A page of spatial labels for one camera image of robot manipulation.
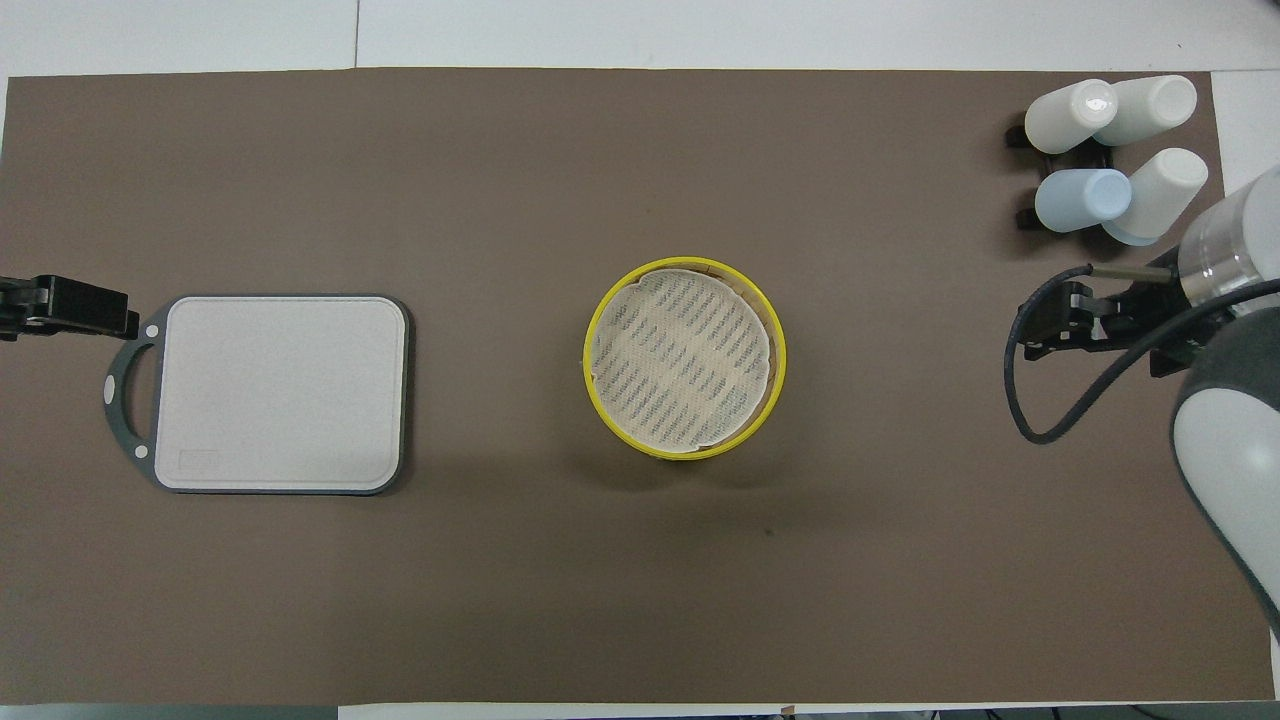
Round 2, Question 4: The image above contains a light blue cup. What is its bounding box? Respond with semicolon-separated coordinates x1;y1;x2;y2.
1035;168;1132;234

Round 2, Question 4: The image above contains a brown table mat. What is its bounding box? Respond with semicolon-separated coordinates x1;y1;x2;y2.
3;67;1277;705

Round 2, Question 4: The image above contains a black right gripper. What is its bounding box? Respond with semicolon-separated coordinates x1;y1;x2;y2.
1018;282;1211;379

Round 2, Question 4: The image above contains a black cup rack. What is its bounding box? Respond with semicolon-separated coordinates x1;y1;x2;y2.
1005;118;1116;233

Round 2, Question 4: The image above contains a white cup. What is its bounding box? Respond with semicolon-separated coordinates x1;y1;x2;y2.
1025;79;1118;155
1103;148;1209;247
1093;75;1198;148

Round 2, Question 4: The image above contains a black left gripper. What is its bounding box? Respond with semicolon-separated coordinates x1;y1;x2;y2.
0;275;140;342

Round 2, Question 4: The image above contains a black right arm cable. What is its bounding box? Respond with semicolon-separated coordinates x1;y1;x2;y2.
1005;262;1280;446

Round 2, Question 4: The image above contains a grey cutting board with handle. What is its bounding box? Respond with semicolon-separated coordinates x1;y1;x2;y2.
103;293;412;496

